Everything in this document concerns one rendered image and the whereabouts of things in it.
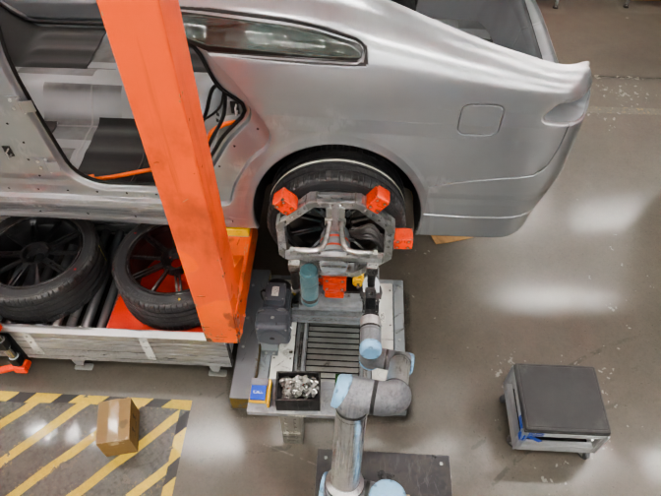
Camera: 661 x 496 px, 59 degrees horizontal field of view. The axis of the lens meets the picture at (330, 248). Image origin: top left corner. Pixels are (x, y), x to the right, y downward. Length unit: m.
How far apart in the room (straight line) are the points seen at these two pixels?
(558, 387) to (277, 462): 1.42
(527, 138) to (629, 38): 3.81
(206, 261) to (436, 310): 1.69
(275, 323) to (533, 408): 1.31
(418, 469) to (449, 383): 0.69
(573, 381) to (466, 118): 1.42
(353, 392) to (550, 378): 1.37
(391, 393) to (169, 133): 1.08
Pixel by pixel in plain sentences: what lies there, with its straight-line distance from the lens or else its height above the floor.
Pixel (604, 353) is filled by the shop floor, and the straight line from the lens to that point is 3.71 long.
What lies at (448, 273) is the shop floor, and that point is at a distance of 3.75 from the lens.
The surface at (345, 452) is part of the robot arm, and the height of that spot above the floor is 0.89.
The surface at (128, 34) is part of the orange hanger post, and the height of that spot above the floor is 2.12.
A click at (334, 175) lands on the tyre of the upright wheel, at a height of 1.18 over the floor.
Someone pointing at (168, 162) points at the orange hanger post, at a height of 1.67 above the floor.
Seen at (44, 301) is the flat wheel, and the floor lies 0.46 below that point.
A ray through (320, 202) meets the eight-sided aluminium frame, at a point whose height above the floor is 1.12.
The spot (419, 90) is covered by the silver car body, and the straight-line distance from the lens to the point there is 2.34.
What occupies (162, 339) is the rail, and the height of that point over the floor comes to 0.39.
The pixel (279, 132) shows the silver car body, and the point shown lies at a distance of 2.48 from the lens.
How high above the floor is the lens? 2.96
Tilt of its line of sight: 51 degrees down
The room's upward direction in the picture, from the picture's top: straight up
